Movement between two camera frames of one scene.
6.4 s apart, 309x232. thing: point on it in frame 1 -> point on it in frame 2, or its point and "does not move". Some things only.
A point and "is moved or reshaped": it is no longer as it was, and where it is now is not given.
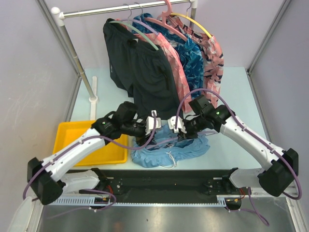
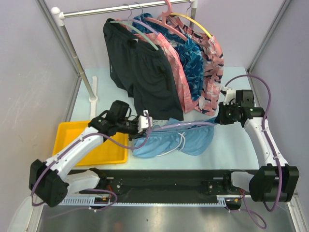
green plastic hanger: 134,29 does not move
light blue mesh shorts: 168,148 is moved or reshaped
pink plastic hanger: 164,21 does not move
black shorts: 143,71 does not move
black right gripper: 188,135 -> 221,118
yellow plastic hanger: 191,19 does not move
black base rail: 165,182 does not move
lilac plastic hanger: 204,133 is moved or reshaped
